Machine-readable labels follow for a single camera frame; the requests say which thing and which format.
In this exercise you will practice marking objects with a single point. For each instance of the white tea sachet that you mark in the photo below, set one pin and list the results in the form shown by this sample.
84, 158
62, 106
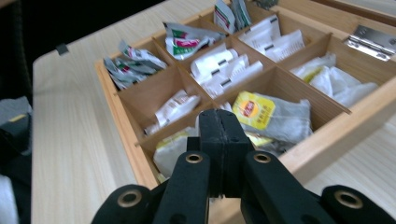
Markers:
174, 109

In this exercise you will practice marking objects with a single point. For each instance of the wooden tea box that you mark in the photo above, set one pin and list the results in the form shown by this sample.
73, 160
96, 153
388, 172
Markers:
327, 149

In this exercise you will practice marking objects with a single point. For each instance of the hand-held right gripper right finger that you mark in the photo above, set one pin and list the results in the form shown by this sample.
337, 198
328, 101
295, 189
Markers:
236, 149

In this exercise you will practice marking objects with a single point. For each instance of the white tea bag yellow label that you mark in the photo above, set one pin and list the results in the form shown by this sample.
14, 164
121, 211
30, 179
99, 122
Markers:
169, 152

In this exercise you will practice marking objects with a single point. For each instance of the white mesh tea bags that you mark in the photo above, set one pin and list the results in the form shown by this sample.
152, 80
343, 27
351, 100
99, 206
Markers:
339, 84

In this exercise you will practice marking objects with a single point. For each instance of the grey block with yellow mark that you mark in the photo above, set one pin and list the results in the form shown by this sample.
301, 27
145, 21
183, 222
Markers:
14, 112

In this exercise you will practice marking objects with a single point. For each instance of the tea bag with yellow tag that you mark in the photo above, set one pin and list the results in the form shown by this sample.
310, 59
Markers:
274, 118

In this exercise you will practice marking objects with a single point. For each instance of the grey metal table clip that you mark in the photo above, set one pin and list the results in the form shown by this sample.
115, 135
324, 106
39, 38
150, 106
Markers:
62, 48

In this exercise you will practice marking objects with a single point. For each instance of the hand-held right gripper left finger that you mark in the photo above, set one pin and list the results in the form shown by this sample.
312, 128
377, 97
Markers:
213, 149

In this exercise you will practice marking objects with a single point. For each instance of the grey foil tea packets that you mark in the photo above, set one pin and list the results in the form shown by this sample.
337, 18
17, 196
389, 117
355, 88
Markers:
232, 14
134, 67

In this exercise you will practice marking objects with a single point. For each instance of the white tea sachets black marks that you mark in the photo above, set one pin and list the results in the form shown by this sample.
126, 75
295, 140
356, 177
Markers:
224, 71

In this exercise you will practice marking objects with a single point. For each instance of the green red tea packets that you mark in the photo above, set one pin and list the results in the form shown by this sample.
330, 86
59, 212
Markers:
186, 42

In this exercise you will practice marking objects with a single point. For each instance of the silver box hinge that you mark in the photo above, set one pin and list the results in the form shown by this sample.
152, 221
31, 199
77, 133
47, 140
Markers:
370, 42

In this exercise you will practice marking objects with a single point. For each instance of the white cloth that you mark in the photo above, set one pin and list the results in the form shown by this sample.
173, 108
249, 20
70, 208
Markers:
6, 202

